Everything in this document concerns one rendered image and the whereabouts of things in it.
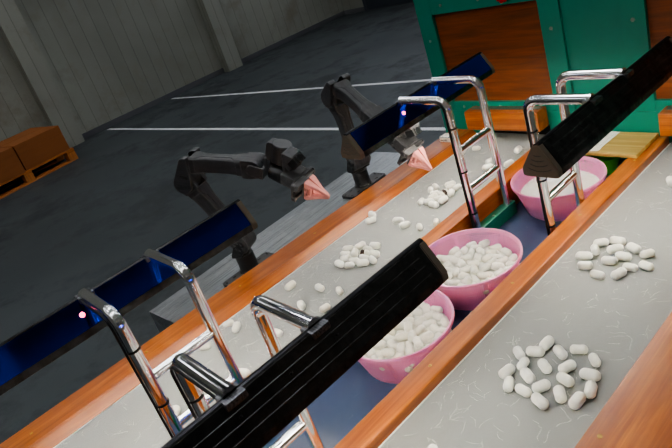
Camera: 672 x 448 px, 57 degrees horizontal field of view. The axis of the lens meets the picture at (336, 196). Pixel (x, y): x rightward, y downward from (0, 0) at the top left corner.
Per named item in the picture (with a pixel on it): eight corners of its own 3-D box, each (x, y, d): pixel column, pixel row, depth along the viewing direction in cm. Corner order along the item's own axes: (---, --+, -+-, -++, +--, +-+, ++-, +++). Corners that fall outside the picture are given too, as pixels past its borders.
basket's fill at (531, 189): (508, 215, 184) (504, 198, 181) (547, 180, 196) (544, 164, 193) (579, 226, 167) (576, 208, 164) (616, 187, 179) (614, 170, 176)
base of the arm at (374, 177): (381, 157, 240) (368, 156, 245) (348, 181, 229) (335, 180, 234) (386, 175, 243) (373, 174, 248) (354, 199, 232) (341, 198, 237)
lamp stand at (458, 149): (428, 235, 189) (390, 100, 172) (466, 204, 200) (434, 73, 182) (479, 246, 175) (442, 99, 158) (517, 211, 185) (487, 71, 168)
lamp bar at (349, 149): (341, 158, 166) (333, 134, 163) (475, 73, 199) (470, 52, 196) (361, 160, 160) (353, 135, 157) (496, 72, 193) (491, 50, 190)
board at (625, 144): (532, 152, 198) (532, 148, 197) (556, 132, 206) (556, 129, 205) (636, 158, 173) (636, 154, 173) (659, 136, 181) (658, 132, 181)
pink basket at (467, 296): (411, 317, 155) (402, 286, 151) (442, 258, 175) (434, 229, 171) (518, 321, 141) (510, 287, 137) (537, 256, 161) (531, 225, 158)
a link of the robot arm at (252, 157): (269, 150, 185) (182, 146, 195) (257, 163, 178) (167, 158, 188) (275, 186, 191) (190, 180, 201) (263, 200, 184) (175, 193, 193)
